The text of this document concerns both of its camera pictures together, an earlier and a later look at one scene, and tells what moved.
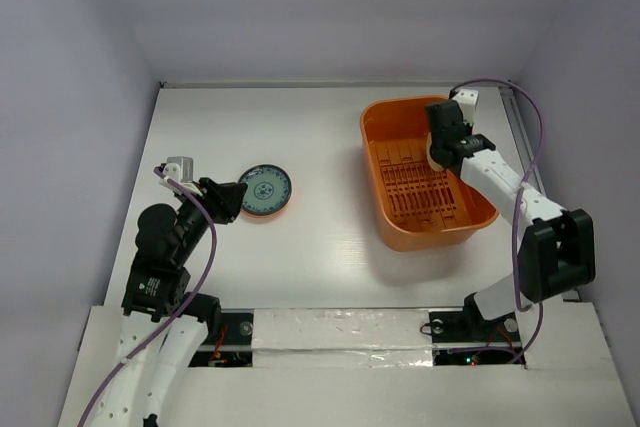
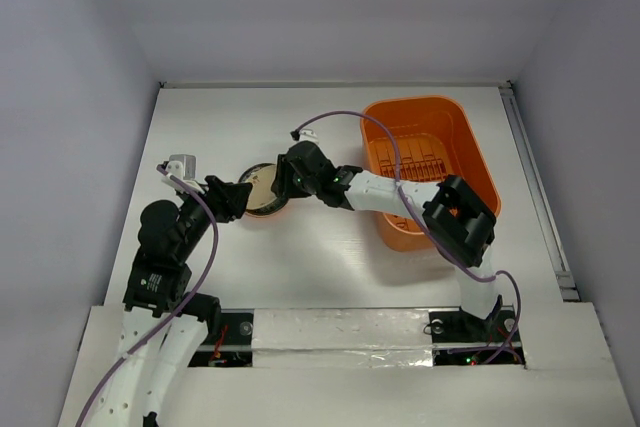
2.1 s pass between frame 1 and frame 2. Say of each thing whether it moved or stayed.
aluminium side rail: stayed
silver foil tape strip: stayed
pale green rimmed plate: moved
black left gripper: stayed
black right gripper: moved
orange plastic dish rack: stayed
